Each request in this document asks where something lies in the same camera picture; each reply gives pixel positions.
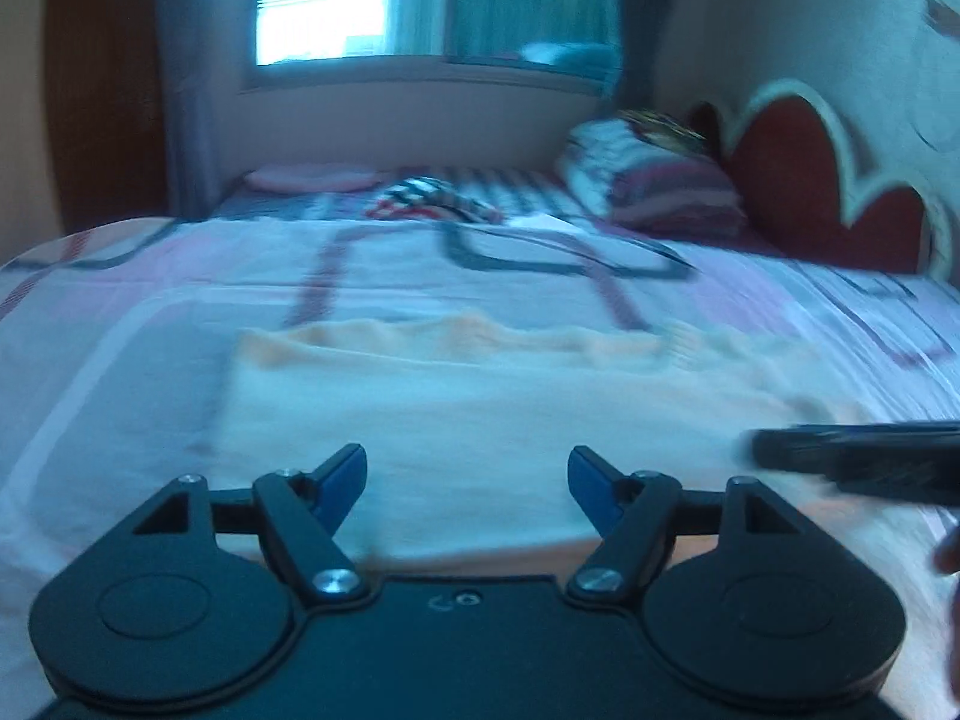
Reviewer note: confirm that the right dark curtain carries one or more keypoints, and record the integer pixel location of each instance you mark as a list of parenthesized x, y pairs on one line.
[(642, 26)]

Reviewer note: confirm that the red white headboard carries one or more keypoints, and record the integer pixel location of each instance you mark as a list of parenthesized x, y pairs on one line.
[(814, 194)]

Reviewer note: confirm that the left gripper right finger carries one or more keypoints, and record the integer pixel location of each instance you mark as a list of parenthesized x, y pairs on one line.
[(737, 593)]

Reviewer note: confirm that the patterned pink white bedsheet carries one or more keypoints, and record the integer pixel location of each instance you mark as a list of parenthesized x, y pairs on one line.
[(116, 346)]

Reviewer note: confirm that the cream knit sweater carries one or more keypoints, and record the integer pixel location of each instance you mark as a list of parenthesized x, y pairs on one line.
[(468, 424)]

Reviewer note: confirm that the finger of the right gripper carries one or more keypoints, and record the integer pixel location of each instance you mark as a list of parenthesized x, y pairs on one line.
[(801, 449)]

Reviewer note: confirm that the colourful item on quilt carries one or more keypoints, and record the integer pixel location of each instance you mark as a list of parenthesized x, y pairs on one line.
[(664, 132)]

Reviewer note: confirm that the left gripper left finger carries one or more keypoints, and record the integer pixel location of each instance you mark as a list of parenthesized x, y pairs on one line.
[(197, 589)]

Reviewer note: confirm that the pink pillow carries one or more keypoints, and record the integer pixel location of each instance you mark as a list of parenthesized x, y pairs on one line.
[(291, 179)]

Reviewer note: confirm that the striped black white garment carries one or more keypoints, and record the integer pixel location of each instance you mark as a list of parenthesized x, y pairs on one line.
[(429, 199)]

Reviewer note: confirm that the folded striped quilt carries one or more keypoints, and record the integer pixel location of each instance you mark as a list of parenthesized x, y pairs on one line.
[(647, 189)]

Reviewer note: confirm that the dark wooden door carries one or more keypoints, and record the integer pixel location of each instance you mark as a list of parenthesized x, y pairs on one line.
[(104, 110)]

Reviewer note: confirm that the left grey curtain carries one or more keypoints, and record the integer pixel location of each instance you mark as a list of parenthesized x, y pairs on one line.
[(184, 31)]

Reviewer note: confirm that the window with curtains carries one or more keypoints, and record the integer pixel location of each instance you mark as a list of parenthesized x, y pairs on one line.
[(302, 41)]

